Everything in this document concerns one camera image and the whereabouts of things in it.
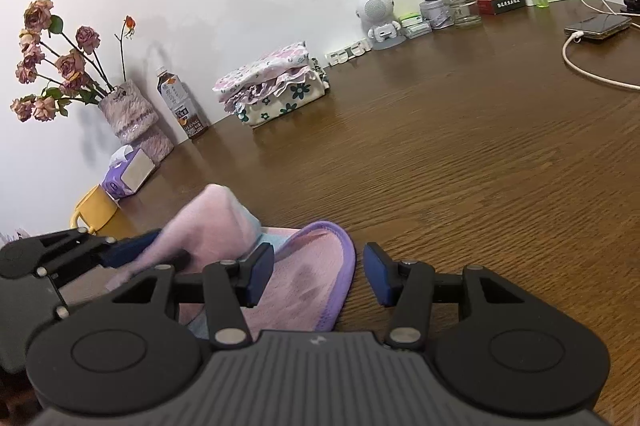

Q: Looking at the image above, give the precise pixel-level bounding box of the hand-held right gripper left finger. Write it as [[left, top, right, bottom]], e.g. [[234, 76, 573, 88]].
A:
[[112, 242, 276, 349]]

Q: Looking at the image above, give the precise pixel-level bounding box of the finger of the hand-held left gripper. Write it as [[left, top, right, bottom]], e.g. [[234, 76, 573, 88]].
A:
[[30, 229, 163, 289]]

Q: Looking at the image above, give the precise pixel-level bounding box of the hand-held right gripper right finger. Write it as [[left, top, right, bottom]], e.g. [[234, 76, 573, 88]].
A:
[[363, 242, 531, 349]]

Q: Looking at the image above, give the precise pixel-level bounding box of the pink blue mesh vest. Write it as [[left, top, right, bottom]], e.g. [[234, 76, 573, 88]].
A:
[[107, 183, 357, 339]]

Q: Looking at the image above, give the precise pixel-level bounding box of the yellow mug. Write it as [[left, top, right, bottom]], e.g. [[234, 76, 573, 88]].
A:
[[70, 185, 123, 234]]

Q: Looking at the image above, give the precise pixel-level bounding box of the purple tissue pack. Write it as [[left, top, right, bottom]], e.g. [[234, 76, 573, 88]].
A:
[[101, 145, 156, 199]]

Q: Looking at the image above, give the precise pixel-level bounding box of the fuzzy pink vase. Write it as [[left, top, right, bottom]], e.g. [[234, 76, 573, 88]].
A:
[[97, 79, 175, 164]]

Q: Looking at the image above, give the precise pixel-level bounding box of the tea bottle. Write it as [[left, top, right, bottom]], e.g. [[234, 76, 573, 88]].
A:
[[156, 66, 210, 141]]

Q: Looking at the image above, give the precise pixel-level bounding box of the folded floral cloth stack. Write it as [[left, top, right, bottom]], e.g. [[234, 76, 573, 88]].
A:
[[235, 56, 331, 128]]

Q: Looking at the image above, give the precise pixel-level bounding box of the purple ruffled folded cloth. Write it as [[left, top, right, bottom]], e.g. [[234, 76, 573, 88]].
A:
[[222, 64, 318, 114]]

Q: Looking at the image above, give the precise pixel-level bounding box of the dried pink roses bouquet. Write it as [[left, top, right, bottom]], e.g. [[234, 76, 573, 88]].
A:
[[10, 0, 137, 123]]

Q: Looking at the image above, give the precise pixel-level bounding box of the pink floral folded cloth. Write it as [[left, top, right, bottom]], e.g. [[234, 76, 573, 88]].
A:
[[212, 40, 308, 94]]

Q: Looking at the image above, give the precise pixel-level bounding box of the small white box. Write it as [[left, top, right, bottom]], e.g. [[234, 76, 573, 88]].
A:
[[402, 21, 433, 40]]

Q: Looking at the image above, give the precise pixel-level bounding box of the grey tin can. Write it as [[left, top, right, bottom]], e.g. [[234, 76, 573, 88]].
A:
[[419, 0, 451, 30]]

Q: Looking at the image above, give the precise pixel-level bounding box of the white robot speaker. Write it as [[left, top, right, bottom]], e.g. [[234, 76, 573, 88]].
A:
[[356, 0, 403, 51]]

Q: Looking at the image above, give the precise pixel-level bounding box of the clear glass cup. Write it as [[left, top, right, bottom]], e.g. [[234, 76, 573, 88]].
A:
[[432, 0, 483, 28]]

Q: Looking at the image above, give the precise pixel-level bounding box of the red flat box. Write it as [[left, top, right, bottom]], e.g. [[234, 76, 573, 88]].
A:
[[476, 0, 527, 16]]

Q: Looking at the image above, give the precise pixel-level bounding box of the smartphone with white cable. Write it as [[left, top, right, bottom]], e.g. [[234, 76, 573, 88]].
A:
[[562, 31, 640, 91]]

